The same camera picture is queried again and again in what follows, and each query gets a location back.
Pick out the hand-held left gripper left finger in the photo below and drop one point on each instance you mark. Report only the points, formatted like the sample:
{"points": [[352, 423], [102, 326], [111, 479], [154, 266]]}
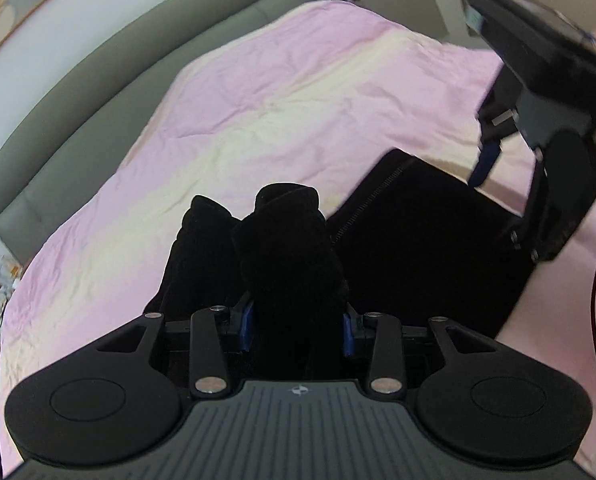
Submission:
{"points": [[247, 327]]}

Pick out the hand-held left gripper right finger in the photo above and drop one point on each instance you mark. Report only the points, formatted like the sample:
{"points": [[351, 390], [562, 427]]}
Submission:
{"points": [[348, 335]]}

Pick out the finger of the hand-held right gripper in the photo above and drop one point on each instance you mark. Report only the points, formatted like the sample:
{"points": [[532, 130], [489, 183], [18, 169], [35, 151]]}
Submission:
{"points": [[533, 220], [485, 162]]}

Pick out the black pants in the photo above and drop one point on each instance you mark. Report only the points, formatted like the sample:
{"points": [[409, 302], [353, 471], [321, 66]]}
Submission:
{"points": [[288, 260]]}

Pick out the grey chair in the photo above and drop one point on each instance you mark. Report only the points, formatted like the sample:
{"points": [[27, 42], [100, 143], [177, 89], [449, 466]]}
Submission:
{"points": [[398, 0]]}

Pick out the pink blanket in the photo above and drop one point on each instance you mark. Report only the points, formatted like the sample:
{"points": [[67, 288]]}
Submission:
{"points": [[278, 100]]}

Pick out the grey padded headboard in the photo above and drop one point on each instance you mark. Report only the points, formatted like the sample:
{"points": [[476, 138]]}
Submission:
{"points": [[127, 60]]}

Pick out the wall poster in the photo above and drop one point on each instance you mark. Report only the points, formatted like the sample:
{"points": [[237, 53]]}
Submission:
{"points": [[12, 0]]}

